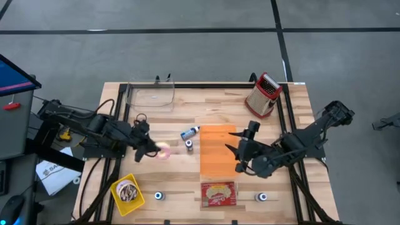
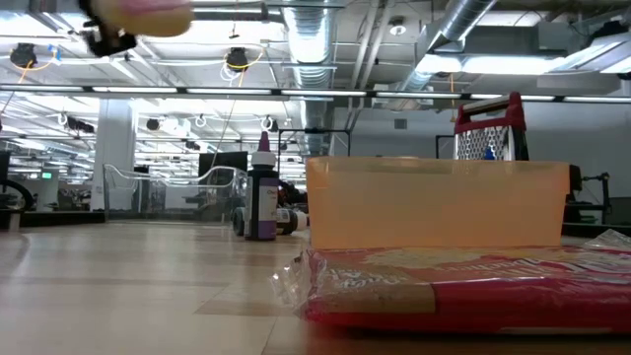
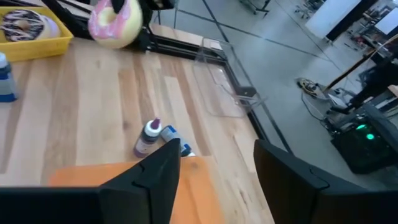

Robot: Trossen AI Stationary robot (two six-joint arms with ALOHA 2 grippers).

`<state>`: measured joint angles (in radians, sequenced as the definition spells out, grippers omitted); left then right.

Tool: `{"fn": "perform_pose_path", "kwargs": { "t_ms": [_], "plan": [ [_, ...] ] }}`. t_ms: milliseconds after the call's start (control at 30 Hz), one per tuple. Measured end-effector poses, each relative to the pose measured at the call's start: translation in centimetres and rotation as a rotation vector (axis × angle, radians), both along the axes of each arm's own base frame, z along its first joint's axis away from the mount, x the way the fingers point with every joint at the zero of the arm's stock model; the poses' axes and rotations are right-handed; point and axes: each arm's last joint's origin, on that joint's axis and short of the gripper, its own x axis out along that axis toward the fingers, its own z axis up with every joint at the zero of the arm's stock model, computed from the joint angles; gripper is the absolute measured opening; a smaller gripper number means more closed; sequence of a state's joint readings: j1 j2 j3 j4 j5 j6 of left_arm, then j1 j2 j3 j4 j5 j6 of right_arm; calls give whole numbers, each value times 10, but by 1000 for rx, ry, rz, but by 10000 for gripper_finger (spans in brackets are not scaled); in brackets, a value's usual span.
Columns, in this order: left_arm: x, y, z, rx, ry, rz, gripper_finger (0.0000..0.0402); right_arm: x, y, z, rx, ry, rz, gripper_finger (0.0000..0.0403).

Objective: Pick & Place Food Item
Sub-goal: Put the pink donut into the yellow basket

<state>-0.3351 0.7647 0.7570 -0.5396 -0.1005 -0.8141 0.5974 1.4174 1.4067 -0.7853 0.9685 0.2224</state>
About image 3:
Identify purple cap dropper bottle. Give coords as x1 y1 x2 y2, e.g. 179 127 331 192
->
133 117 162 159

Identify pink frosted donut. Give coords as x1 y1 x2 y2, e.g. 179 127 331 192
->
88 0 144 50

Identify orange translucent plastic bin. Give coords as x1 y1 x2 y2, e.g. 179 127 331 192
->
48 155 225 224

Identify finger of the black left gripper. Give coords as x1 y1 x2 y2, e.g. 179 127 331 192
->
111 0 126 14

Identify yellow plastic basket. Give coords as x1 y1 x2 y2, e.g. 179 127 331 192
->
0 6 75 62

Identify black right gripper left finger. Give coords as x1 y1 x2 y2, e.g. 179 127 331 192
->
99 138 182 224

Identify chocolate drizzled donut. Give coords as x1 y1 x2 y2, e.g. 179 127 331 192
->
0 9 62 43

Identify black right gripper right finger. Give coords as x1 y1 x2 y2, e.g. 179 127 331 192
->
253 139 364 224

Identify yellow black cable bundle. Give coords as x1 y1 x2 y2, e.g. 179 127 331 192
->
297 77 321 96

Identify black computer green lights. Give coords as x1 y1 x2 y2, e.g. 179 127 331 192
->
329 104 398 175

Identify clear plastic container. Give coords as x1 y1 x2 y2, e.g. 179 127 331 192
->
192 36 269 119

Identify white panel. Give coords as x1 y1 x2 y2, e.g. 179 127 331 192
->
304 0 363 40

